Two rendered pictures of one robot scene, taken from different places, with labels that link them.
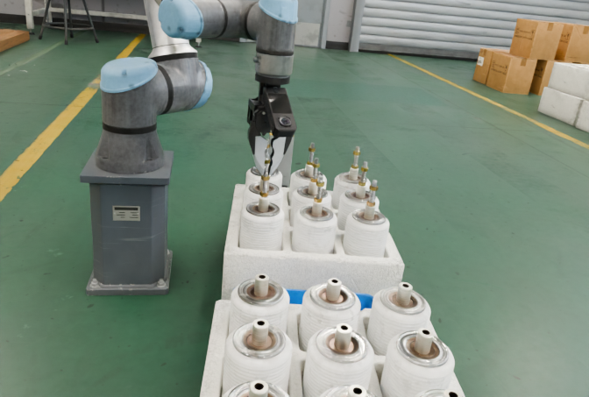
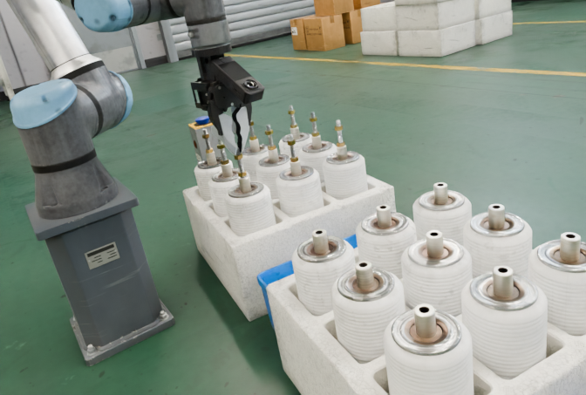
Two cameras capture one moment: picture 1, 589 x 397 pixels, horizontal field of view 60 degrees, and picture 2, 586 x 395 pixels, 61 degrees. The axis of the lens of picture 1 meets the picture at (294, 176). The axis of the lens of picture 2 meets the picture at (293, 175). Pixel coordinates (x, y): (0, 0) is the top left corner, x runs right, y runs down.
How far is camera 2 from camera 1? 0.30 m
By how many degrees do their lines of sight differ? 17
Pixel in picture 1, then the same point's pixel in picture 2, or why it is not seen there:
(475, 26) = (272, 6)
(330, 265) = (333, 214)
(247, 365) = (377, 309)
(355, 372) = (466, 267)
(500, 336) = not seen: hidden behind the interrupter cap
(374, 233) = (357, 168)
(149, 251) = (140, 286)
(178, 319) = (206, 339)
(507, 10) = not seen: outside the picture
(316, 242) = (310, 199)
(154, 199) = (127, 228)
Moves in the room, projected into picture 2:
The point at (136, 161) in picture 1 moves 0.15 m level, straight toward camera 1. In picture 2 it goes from (93, 194) to (124, 213)
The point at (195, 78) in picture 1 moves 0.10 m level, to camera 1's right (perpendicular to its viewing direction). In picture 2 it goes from (113, 87) to (161, 77)
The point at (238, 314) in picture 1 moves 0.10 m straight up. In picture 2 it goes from (316, 277) to (305, 216)
